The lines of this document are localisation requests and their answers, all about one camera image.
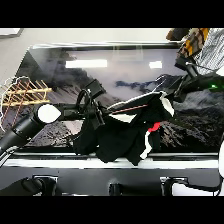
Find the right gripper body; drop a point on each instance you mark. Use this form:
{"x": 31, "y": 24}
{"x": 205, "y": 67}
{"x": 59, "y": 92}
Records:
{"x": 182, "y": 89}

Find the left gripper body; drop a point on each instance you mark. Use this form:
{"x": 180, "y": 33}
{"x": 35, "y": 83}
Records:
{"x": 98, "y": 115}

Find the black long-sleeved shirt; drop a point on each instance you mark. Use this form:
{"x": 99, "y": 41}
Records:
{"x": 116, "y": 140}

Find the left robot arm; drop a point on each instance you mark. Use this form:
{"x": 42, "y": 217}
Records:
{"x": 48, "y": 113}

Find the grey striped garment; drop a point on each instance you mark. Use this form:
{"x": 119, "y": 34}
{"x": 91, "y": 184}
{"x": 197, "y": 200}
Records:
{"x": 211, "y": 50}

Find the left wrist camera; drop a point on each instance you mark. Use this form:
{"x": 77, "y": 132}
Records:
{"x": 96, "y": 88}

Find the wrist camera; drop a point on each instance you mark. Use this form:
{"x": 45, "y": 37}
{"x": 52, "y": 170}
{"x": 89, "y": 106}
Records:
{"x": 96, "y": 88}
{"x": 181, "y": 61}

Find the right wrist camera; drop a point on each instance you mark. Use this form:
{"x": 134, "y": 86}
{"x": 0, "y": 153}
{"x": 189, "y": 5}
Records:
{"x": 181, "y": 61}

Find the silver frame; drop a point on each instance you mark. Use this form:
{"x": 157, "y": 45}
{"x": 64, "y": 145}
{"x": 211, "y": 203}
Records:
{"x": 50, "y": 163}

